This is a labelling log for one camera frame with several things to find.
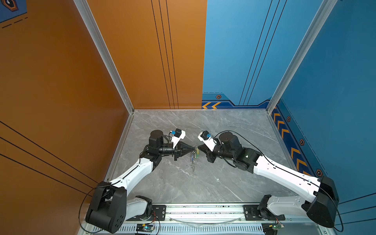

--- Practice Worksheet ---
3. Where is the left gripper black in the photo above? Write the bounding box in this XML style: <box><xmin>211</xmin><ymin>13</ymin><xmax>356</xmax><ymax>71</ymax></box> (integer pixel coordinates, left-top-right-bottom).
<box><xmin>157</xmin><ymin>143</ymin><xmax>194</xmax><ymax>163</ymax></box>

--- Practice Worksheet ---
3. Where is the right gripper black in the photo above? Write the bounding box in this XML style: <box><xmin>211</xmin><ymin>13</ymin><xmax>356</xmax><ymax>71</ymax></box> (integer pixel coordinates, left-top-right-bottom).
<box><xmin>196</xmin><ymin>138</ymin><xmax>236</xmax><ymax>163</ymax></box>

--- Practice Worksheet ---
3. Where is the large metal band keyring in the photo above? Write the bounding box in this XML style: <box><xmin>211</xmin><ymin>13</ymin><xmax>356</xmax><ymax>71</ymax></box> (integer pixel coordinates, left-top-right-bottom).
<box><xmin>190</xmin><ymin>156</ymin><xmax>198</xmax><ymax>172</ymax></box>

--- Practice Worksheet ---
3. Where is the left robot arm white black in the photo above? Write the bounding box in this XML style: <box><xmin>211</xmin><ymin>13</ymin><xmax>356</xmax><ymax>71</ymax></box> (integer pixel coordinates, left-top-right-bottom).
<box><xmin>85</xmin><ymin>129</ymin><xmax>195</xmax><ymax>234</ymax></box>

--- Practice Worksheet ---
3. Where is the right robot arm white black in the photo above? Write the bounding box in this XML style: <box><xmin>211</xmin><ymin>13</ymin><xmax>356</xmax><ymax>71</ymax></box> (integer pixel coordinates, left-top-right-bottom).
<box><xmin>198</xmin><ymin>131</ymin><xmax>339</xmax><ymax>228</ymax></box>

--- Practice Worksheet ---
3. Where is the left green circuit board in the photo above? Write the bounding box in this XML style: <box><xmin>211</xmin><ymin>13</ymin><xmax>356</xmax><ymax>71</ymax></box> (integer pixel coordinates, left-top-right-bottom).
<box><xmin>136</xmin><ymin>223</ymin><xmax>155</xmax><ymax>234</ymax></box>

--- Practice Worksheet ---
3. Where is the green circuit board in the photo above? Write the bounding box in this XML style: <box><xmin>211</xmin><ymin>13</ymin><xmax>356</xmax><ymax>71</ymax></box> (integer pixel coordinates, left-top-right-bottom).
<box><xmin>136</xmin><ymin>223</ymin><xmax>155</xmax><ymax>234</ymax></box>
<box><xmin>262</xmin><ymin>223</ymin><xmax>285</xmax><ymax>235</ymax></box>

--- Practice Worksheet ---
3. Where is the right green circuit board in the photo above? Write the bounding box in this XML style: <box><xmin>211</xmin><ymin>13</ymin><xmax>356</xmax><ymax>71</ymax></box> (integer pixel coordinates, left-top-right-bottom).
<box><xmin>262</xmin><ymin>223</ymin><xmax>285</xmax><ymax>235</ymax></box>

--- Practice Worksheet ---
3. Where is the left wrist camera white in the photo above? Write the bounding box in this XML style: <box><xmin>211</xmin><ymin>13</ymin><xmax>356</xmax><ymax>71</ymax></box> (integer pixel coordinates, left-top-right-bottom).
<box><xmin>171</xmin><ymin>128</ymin><xmax>186</xmax><ymax>148</ymax></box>

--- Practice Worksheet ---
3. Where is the aluminium front rail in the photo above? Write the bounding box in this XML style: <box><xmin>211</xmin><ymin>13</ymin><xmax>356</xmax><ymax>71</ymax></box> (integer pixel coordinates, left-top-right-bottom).
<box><xmin>117</xmin><ymin>202</ymin><xmax>330</xmax><ymax>224</ymax></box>

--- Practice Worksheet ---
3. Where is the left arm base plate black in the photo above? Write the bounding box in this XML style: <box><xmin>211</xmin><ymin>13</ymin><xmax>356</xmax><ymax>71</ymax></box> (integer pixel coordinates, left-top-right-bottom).
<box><xmin>127</xmin><ymin>204</ymin><xmax>166</xmax><ymax>222</ymax></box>

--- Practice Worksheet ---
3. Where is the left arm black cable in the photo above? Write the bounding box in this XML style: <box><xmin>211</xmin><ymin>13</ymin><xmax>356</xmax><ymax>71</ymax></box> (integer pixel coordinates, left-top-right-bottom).
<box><xmin>77</xmin><ymin>184</ymin><xmax>118</xmax><ymax>234</ymax></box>

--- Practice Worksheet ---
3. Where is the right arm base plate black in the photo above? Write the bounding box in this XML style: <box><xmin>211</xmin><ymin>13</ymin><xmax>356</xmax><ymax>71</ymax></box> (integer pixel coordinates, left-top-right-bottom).
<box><xmin>243</xmin><ymin>204</ymin><xmax>286</xmax><ymax>221</ymax></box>

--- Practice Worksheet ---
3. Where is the left aluminium corner post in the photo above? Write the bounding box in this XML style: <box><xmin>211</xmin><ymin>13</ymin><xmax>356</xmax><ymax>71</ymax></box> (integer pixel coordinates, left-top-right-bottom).
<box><xmin>73</xmin><ymin>0</ymin><xmax>135</xmax><ymax>114</ymax></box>

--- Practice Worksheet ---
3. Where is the aluminium corner post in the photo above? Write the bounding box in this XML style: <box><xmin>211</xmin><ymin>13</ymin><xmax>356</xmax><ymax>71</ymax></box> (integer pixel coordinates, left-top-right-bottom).
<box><xmin>266</xmin><ymin>0</ymin><xmax>338</xmax><ymax>115</ymax></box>
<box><xmin>73</xmin><ymin>0</ymin><xmax>135</xmax><ymax>114</ymax></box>

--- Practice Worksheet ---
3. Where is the right aluminium corner post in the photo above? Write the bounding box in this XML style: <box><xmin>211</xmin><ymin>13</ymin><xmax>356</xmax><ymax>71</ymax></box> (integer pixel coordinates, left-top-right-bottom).
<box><xmin>266</xmin><ymin>0</ymin><xmax>338</xmax><ymax>115</ymax></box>

